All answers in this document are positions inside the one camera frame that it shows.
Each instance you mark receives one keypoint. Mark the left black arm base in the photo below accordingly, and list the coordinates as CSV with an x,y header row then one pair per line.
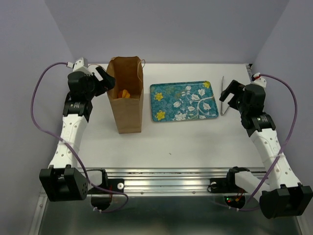
x,y
100,178

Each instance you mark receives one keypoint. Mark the teal floral tray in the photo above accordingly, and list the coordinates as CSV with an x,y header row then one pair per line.
x,y
182,101

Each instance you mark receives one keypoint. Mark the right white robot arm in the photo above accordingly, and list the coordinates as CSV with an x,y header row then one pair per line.
x,y
279,193

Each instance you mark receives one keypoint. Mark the brown paper bag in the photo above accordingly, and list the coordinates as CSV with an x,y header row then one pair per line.
x,y
127,112

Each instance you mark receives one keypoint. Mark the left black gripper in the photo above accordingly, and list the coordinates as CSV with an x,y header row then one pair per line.
x,y
109,82

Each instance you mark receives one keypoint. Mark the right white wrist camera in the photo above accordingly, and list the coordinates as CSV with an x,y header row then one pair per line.
x,y
259,80

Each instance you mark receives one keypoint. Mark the aluminium mounting rail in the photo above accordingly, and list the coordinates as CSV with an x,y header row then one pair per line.
x,y
158,182

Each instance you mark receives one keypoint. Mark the long braided fake bread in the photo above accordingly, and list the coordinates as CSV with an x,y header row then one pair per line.
x,y
124,94

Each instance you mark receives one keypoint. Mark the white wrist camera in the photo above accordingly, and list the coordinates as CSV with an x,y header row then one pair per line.
x,y
259,80
81,65

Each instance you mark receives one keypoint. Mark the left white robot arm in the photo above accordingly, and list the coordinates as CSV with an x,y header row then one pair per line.
x,y
62,180

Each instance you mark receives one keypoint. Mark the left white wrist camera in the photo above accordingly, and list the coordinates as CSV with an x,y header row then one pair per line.
x,y
81,65

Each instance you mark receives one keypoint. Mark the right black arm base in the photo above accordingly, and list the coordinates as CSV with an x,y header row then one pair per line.
x,y
226,184

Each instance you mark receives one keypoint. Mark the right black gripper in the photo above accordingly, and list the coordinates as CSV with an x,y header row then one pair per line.
x,y
234,87

